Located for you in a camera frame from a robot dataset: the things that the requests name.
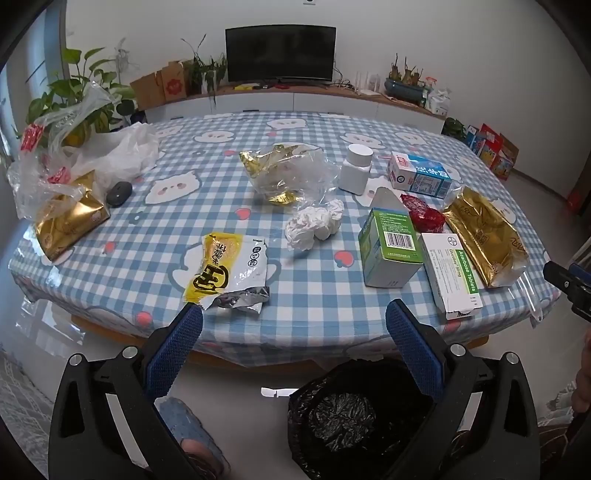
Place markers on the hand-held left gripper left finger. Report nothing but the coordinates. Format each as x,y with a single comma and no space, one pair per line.
178,353

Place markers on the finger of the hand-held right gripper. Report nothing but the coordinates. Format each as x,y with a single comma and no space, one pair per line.
575,293

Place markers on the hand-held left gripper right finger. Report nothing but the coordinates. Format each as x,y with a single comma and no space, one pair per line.
415,353

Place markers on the white medicine box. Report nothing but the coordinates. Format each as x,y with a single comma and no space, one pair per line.
450,277

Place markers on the yellow snack wrapper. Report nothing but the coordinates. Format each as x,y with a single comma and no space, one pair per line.
217,267

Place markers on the black trash bag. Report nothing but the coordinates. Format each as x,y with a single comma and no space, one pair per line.
341,415

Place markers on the green medicine box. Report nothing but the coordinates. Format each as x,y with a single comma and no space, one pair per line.
388,249

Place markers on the red mesh net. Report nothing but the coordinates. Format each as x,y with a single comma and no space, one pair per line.
425,217

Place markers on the white tissue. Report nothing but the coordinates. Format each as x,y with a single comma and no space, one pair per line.
309,226

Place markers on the blue white milk carton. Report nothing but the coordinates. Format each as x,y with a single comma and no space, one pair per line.
420,177

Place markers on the white pill bottle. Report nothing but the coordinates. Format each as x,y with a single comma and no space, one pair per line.
354,173

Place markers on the clear wrapper with gold trim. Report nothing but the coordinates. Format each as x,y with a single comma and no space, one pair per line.
286,175

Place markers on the person's right hand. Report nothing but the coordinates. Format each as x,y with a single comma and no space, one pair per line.
584,369

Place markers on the blue slipper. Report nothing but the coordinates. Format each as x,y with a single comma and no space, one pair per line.
184,415

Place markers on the red plastic stool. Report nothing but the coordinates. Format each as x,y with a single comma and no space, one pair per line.
575,201

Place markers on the white paper scrap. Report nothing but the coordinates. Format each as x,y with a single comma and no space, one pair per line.
272,393

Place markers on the blue checked tablecloth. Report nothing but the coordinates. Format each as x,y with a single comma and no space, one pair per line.
300,277

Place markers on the open cardboard box colourful print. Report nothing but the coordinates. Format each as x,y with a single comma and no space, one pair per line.
505,159

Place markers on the bulky gold foil packet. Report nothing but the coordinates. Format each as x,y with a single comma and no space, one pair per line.
69,221

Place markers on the dark grey computer mouse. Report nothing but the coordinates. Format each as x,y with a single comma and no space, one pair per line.
119,193

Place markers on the red printed box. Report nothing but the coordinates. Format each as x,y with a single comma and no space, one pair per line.
489,143

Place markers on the blue printed box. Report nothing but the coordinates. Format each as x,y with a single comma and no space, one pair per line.
472,137

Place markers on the small green floor plant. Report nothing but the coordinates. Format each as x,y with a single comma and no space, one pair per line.
455,128

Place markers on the white plastic bag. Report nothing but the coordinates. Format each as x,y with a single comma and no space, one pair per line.
124,152

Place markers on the clear plastic bag red print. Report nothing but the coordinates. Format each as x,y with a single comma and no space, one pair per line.
27,184

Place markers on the spray bottle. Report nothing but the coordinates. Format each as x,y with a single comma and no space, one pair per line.
430,87

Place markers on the dark heart-leaf potted plant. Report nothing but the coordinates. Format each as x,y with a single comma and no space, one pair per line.
125,106

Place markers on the plain brown cardboard box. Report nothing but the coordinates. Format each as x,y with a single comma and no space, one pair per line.
147,92

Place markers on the white router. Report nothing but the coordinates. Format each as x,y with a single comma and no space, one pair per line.
369,92

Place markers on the bonsai in blue pot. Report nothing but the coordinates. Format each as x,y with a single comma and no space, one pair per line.
404,87

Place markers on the white TV cabinet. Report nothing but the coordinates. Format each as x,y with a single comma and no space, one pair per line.
323,102

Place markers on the cardboard box with red emblem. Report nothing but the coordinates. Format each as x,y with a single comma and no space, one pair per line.
173,83

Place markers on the yellow flat item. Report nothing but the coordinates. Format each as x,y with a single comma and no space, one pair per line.
244,86

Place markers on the long-leaf potted plant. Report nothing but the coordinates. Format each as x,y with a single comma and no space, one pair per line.
203,69

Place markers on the light green pothos plant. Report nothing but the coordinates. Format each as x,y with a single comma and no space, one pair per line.
55,92

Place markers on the black television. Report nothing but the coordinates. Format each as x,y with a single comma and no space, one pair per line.
277,55

